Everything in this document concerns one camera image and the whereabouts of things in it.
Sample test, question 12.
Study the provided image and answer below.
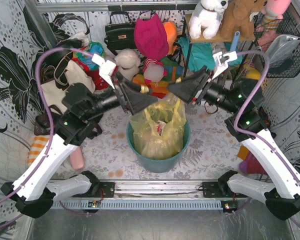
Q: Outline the red cloth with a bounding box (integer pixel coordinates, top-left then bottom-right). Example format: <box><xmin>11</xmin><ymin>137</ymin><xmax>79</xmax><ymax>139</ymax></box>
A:
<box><xmin>75</xmin><ymin>61</ymin><xmax>110</xmax><ymax>91</ymax></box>

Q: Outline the pink plush toy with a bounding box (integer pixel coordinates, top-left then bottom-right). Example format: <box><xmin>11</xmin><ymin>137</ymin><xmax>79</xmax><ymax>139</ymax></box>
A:
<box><xmin>259</xmin><ymin>0</ymin><xmax>291</xmax><ymax>30</ymax></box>

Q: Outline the blue floor mop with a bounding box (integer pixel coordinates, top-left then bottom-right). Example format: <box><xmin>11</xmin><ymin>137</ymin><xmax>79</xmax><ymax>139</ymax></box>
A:
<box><xmin>229</xmin><ymin>31</ymin><xmax>241</xmax><ymax>52</ymax></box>

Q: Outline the orange plush toy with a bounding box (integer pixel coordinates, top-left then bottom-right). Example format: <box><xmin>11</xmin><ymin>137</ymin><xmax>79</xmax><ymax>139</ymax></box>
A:
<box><xmin>163</xmin><ymin>21</ymin><xmax>177</xmax><ymax>55</ymax></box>

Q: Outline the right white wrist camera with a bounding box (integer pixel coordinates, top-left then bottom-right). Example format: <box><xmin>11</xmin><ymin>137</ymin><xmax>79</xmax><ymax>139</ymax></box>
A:
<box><xmin>211</xmin><ymin>51</ymin><xmax>238</xmax><ymax>80</ymax></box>

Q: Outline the rainbow striped bag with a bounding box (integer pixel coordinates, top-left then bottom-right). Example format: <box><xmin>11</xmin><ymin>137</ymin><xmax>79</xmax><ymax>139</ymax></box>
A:
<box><xmin>132</xmin><ymin>56</ymin><xmax>184</xmax><ymax>99</ymax></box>

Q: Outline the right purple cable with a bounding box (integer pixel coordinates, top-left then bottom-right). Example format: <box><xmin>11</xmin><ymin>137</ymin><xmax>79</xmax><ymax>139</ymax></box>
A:
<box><xmin>233</xmin><ymin>49</ymin><xmax>300</xmax><ymax>233</ymax></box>

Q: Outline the white sheep plush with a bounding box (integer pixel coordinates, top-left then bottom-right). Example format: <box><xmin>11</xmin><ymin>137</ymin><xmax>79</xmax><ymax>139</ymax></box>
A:
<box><xmin>114</xmin><ymin>48</ymin><xmax>141</xmax><ymax>81</ymax></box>

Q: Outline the white dog plush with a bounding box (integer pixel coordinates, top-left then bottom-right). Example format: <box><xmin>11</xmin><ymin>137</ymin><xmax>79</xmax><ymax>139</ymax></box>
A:
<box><xmin>188</xmin><ymin>0</ymin><xmax>228</xmax><ymax>40</ymax></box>

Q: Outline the cream canvas tote bag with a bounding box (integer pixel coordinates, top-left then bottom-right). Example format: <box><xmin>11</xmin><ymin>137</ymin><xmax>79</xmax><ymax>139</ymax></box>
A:
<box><xmin>41</xmin><ymin>52</ymin><xmax>96</xmax><ymax>113</ymax></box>

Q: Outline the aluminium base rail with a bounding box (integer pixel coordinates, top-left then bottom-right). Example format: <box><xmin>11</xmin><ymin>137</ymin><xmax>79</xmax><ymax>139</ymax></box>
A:
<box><xmin>100</xmin><ymin>179</ymin><xmax>233</xmax><ymax>201</ymax></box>

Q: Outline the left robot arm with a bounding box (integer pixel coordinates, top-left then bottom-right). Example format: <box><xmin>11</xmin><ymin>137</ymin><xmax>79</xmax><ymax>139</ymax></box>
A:
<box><xmin>1</xmin><ymin>72</ymin><xmax>158</xmax><ymax>219</ymax></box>

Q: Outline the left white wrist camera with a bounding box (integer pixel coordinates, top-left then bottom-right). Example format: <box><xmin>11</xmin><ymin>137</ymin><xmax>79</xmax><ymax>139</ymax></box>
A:
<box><xmin>91</xmin><ymin>54</ymin><xmax>116</xmax><ymax>89</ymax></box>

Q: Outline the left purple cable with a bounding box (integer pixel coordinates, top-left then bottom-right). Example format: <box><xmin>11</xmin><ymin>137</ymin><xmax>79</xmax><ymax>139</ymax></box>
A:
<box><xmin>0</xmin><ymin>47</ymin><xmax>96</xmax><ymax>232</ymax></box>

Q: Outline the brown teddy bear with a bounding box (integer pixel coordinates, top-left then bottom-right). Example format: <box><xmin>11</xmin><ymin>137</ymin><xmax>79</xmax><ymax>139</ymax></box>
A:
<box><xmin>220</xmin><ymin>0</ymin><xmax>268</xmax><ymax>39</ymax></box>

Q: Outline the wooden shelf rack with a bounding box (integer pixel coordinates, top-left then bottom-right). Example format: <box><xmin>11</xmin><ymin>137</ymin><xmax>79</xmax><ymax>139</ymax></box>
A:
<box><xmin>178</xmin><ymin>13</ymin><xmax>258</xmax><ymax>93</ymax></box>

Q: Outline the yellow trash bag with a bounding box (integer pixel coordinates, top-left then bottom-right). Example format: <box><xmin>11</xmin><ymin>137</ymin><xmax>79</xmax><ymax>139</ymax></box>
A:
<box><xmin>129</xmin><ymin>93</ymin><xmax>187</xmax><ymax>160</ymax></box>

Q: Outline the colourful printed cloth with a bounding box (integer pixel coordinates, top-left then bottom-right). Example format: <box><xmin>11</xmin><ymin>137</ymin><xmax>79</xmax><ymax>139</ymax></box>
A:
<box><xmin>72</xmin><ymin>41</ymin><xmax>106</xmax><ymax>71</ymax></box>

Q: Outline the brown patterned shoe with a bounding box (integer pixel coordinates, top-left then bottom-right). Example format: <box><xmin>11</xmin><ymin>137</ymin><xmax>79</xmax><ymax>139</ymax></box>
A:
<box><xmin>33</xmin><ymin>104</ymin><xmax>103</xmax><ymax>140</ymax></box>

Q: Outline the black wire basket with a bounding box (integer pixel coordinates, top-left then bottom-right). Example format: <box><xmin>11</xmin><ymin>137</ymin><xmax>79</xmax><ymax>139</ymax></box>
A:
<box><xmin>254</xmin><ymin>12</ymin><xmax>300</xmax><ymax>79</ymax></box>

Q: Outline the purple cable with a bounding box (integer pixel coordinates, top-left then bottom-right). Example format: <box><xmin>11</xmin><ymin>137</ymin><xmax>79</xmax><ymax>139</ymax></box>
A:
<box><xmin>0</xmin><ymin>47</ymin><xmax>96</xmax><ymax>232</ymax></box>
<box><xmin>233</xmin><ymin>49</ymin><xmax>300</xmax><ymax>233</ymax></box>

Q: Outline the pink cylinder bottle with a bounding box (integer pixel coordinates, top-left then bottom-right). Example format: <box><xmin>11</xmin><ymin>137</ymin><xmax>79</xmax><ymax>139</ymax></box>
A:
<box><xmin>69</xmin><ymin>147</ymin><xmax>85</xmax><ymax>171</ymax></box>

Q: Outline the teal trash bin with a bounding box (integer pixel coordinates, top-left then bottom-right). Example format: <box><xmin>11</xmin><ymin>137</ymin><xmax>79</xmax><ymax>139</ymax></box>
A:
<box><xmin>126</xmin><ymin>121</ymin><xmax>191</xmax><ymax>174</ymax></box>

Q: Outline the magenta fabric bag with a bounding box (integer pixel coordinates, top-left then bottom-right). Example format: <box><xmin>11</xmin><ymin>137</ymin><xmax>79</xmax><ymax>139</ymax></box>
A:
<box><xmin>134</xmin><ymin>13</ymin><xmax>169</xmax><ymax>60</ymax></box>

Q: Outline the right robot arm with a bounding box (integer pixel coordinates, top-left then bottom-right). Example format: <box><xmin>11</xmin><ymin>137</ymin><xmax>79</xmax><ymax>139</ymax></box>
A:
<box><xmin>167</xmin><ymin>67</ymin><xmax>300</xmax><ymax>221</ymax></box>

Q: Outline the black leather handbag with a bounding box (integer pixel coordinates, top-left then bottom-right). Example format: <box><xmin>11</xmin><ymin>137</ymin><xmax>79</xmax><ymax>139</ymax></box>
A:
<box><xmin>104</xmin><ymin>11</ymin><xmax>137</xmax><ymax>56</ymax></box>

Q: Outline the orange checkered towel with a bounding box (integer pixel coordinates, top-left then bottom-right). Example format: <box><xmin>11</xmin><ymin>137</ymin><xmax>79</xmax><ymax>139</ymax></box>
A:
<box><xmin>27</xmin><ymin>135</ymin><xmax>49</xmax><ymax>166</ymax></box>

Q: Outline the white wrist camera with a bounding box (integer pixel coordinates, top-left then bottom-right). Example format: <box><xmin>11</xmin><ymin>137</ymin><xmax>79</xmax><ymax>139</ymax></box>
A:
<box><xmin>91</xmin><ymin>54</ymin><xmax>116</xmax><ymax>89</ymax></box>
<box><xmin>211</xmin><ymin>51</ymin><xmax>238</xmax><ymax>80</ymax></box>

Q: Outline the white pink snowman plush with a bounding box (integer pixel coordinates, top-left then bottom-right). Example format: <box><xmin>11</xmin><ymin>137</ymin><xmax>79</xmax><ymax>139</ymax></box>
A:
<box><xmin>143</xmin><ymin>58</ymin><xmax>168</xmax><ymax>83</ymax></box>

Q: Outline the yellow duck plush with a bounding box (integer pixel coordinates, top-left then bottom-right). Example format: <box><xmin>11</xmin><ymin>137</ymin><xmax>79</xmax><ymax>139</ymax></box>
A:
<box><xmin>243</xmin><ymin>63</ymin><xmax>261</xmax><ymax>81</ymax></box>

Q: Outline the silver foil pouch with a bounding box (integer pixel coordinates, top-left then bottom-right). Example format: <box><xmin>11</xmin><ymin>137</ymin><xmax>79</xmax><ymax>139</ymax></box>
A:
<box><xmin>265</xmin><ymin>34</ymin><xmax>300</xmax><ymax>65</ymax></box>

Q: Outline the teal folded cloth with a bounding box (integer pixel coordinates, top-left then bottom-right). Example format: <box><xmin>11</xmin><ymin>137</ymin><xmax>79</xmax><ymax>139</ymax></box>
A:
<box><xmin>178</xmin><ymin>37</ymin><xmax>243</xmax><ymax>72</ymax></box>

